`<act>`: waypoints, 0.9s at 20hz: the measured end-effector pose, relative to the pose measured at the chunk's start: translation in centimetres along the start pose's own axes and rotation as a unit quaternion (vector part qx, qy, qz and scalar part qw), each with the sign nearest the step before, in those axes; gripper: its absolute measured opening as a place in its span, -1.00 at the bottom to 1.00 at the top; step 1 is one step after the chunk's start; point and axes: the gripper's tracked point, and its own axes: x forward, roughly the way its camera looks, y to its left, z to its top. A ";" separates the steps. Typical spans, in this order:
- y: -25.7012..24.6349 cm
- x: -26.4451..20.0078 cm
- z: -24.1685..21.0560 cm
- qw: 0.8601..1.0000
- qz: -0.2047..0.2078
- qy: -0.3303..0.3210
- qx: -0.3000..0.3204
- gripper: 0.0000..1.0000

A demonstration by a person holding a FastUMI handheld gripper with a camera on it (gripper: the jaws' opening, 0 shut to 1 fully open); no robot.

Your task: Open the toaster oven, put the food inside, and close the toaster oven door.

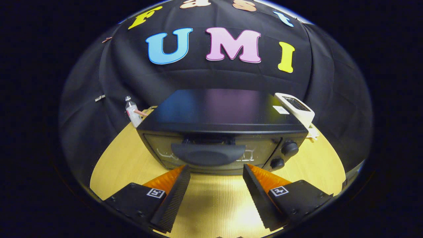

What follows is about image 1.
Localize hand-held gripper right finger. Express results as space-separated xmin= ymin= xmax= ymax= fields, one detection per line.
xmin=242 ymin=164 xmax=333 ymax=232

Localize clear plastic bottle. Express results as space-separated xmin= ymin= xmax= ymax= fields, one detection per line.
xmin=125 ymin=96 xmax=143 ymax=128

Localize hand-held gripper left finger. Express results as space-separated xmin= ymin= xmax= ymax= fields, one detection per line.
xmin=103 ymin=165 xmax=191 ymax=233

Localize black toaster oven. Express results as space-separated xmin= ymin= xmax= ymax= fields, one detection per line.
xmin=136 ymin=89 xmax=309 ymax=176

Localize white bread toaster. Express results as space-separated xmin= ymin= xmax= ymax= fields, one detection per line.
xmin=274 ymin=93 xmax=315 ymax=129

